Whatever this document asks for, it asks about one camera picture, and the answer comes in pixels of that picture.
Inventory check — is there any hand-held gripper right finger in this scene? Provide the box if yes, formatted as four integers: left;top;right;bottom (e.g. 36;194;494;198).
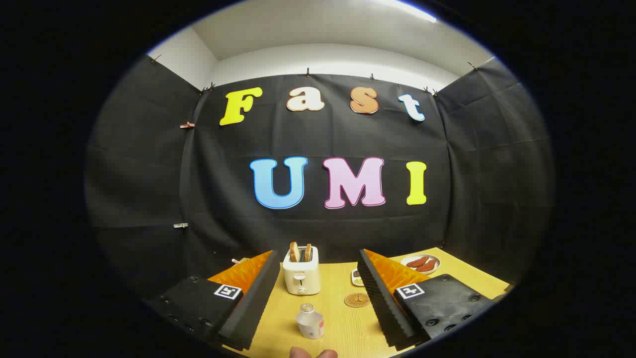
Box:
358;249;507;349

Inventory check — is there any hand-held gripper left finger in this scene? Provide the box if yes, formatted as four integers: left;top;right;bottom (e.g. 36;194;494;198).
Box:
147;250;281;351

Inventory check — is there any clear juice bottle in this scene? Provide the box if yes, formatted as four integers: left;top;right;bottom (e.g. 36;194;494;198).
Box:
296;303;325;340

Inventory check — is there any round white plate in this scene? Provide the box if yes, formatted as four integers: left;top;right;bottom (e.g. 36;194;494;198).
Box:
400;254;441;275

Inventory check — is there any wooden table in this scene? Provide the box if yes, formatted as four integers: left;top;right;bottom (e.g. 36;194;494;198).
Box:
209;247;511;358

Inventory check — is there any white toaster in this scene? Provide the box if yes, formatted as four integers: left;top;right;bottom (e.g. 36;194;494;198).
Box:
282;246;321;296

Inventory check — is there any black backdrop cloth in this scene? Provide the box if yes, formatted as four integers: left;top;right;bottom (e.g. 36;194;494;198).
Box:
85;55;555;304

